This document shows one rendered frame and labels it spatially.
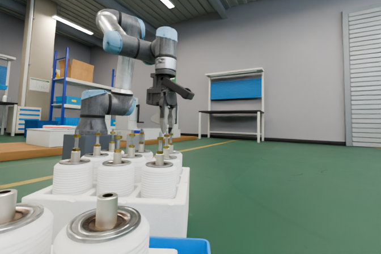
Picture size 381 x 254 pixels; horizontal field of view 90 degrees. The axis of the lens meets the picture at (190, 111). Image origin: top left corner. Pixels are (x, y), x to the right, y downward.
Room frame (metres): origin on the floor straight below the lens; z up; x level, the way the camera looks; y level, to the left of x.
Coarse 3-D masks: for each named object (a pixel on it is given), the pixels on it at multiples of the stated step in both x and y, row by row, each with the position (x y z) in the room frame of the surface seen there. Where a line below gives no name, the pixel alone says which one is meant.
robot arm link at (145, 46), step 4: (140, 40) 0.68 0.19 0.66; (144, 40) 0.69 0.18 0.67; (140, 44) 0.67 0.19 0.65; (144, 44) 0.68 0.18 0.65; (148, 44) 0.69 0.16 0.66; (140, 48) 0.67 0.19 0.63; (144, 48) 0.68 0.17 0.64; (148, 48) 0.69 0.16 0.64; (140, 52) 0.68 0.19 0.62; (144, 52) 0.69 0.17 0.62; (148, 52) 0.69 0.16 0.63; (152, 52) 0.68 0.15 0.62; (140, 56) 0.69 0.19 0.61; (144, 56) 0.70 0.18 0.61; (148, 56) 0.70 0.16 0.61; (152, 56) 0.70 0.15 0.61; (144, 60) 0.72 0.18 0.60; (148, 60) 0.72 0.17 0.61; (152, 60) 0.72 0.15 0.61; (148, 64) 0.77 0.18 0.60; (152, 64) 0.76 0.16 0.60
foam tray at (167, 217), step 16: (48, 192) 0.52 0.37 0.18; (176, 192) 0.59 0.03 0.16; (48, 208) 0.47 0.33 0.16; (64, 208) 0.47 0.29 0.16; (80, 208) 0.47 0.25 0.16; (144, 208) 0.46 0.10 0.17; (160, 208) 0.46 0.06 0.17; (176, 208) 0.46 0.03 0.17; (64, 224) 0.47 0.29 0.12; (160, 224) 0.46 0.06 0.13; (176, 224) 0.46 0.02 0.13
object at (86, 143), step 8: (64, 136) 0.95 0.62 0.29; (72, 136) 0.92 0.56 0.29; (88, 136) 0.88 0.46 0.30; (104, 136) 0.96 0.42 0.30; (64, 144) 0.95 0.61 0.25; (72, 144) 0.92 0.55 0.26; (80, 144) 0.89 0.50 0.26; (88, 144) 0.89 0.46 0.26; (104, 144) 0.96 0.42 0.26; (64, 152) 0.95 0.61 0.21; (88, 152) 0.89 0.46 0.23
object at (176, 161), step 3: (153, 159) 0.63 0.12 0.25; (171, 159) 0.63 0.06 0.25; (174, 159) 0.63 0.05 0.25; (177, 159) 0.64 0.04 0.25; (174, 162) 0.62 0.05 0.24; (177, 162) 0.63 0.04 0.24; (177, 165) 0.63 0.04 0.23; (177, 168) 0.64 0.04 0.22; (177, 171) 0.64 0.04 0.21; (177, 174) 0.64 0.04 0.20; (177, 177) 0.64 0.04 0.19; (177, 180) 0.64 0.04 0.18; (177, 183) 0.64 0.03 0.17
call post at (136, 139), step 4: (128, 136) 0.92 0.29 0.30; (136, 136) 0.92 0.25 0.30; (140, 136) 0.92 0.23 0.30; (144, 136) 0.97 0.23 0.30; (128, 140) 0.92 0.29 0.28; (136, 140) 0.92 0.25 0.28; (144, 140) 0.98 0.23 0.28; (128, 144) 0.92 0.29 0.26; (136, 144) 0.92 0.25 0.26; (144, 144) 0.98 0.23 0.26; (136, 148) 0.92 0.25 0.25
